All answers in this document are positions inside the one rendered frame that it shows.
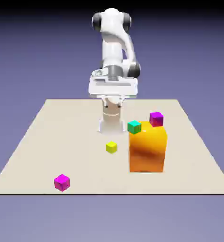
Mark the small yellow cube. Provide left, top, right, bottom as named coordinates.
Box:
left=105, top=140, right=118, bottom=154

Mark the large orange box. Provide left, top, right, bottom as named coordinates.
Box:
left=128, top=120, right=168, bottom=173

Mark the small green cube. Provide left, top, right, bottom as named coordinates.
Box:
left=127, top=120, right=142, bottom=135

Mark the small purple cube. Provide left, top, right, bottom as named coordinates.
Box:
left=149, top=112, right=164, bottom=128

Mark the small magenta cube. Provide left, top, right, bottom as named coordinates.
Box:
left=54, top=173, right=71, bottom=192

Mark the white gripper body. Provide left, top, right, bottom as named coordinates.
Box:
left=88, top=75, right=139, bottom=99

